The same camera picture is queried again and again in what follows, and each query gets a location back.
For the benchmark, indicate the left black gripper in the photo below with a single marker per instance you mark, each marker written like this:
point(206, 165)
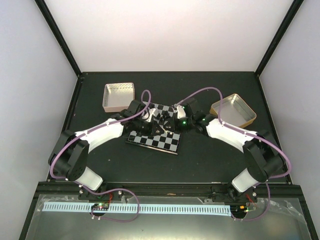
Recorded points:
point(154, 125)

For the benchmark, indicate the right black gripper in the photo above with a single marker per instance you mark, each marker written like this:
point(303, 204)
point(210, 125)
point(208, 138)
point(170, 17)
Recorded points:
point(174, 125)

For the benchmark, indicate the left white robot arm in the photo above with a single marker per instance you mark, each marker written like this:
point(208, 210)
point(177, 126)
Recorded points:
point(69, 157)

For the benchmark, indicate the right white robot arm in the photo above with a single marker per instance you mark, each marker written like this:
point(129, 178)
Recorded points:
point(261, 153)

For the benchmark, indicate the small circuit board left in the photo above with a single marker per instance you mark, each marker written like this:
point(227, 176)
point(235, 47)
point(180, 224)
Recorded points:
point(100, 207)

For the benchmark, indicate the small circuit board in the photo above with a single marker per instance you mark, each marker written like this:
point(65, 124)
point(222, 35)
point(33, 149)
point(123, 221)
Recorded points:
point(237, 209)
point(100, 207)

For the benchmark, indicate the small circuit board right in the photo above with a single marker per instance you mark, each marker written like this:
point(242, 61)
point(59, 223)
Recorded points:
point(237, 209)

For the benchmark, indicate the black and silver chessboard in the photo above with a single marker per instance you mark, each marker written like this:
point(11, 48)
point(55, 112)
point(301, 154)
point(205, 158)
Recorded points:
point(168, 144)

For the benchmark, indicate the pink square tin box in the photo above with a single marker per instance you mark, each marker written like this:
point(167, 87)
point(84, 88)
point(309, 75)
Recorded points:
point(118, 96)

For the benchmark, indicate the gold rectangular tin lid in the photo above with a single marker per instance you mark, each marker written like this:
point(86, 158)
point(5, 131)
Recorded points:
point(234, 110)

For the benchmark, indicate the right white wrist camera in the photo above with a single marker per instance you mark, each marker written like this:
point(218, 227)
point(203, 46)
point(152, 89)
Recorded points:
point(179, 112)

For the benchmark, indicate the pale blue cable duct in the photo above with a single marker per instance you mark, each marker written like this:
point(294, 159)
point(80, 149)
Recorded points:
point(131, 208)

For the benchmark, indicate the black mounting rail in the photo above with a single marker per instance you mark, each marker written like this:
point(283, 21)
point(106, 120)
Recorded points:
point(218, 192)

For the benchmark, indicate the black frame post left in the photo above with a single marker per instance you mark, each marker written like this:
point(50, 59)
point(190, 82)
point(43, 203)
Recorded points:
point(46, 13)

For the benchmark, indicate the black frame post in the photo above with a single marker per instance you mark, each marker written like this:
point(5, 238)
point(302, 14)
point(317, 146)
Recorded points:
point(46, 13)
point(283, 27)

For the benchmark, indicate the black frame post right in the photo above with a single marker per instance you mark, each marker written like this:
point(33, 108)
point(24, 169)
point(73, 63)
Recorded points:
point(283, 27)

